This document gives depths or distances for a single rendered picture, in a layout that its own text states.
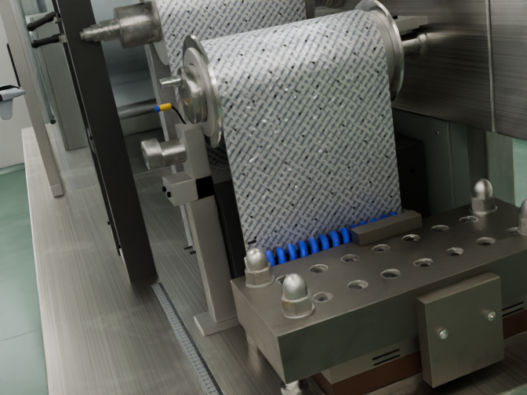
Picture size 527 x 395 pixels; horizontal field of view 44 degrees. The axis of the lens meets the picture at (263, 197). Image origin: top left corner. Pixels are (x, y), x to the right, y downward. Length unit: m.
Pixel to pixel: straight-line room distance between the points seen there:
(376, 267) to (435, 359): 0.12
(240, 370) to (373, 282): 0.23
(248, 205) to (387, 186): 0.21
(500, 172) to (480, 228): 0.34
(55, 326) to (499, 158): 0.80
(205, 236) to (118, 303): 0.27
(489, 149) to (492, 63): 0.34
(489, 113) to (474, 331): 0.28
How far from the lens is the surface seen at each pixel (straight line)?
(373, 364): 0.78
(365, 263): 0.81
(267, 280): 0.79
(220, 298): 0.97
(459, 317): 0.77
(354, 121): 0.88
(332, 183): 0.88
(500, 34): 0.85
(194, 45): 0.83
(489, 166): 1.20
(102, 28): 1.07
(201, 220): 0.92
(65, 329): 1.11
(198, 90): 0.82
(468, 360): 0.81
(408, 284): 0.76
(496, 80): 0.87
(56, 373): 1.00
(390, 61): 0.90
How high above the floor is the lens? 1.39
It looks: 19 degrees down
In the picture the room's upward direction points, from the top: 10 degrees counter-clockwise
